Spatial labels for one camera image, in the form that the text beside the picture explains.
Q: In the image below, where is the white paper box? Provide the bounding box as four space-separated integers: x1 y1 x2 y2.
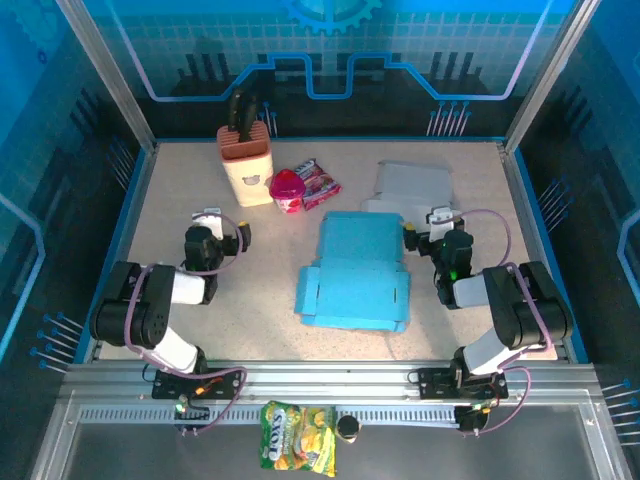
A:
360 159 459 227

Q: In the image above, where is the beige knife block brown top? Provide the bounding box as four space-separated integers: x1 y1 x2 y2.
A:
216 122 275 209

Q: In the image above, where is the pink yoghurt cup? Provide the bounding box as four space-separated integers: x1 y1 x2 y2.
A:
269 168 306 215

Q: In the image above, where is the red candy bag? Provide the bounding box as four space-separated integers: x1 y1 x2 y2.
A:
292 158 344 211

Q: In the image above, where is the aluminium mounting beam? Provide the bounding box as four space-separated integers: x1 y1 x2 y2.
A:
59 358 601 401

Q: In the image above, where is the small circuit board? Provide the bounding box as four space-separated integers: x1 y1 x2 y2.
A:
173 397 211 437
453 399 496 437

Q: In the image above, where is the black round knob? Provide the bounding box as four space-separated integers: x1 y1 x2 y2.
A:
335 414 362 445

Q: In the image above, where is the yellow candy bag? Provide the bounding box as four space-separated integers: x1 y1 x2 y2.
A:
258 399 339 477

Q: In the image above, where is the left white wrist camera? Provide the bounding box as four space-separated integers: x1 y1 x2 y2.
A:
192 207 225 240

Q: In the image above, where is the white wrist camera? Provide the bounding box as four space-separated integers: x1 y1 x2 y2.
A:
192 207 225 240
425 205 457 229

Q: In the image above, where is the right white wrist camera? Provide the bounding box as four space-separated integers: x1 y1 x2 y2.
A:
425 205 457 229

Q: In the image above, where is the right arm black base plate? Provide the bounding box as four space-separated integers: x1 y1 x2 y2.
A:
416 365 510 401

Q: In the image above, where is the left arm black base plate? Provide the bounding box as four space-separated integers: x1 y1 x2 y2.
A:
151 367 244 401

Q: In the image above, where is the grey slotted cable duct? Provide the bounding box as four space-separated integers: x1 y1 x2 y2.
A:
79 403 464 427

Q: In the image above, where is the aluminium frame post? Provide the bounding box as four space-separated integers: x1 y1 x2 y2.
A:
502 0 601 154
54 0 159 154

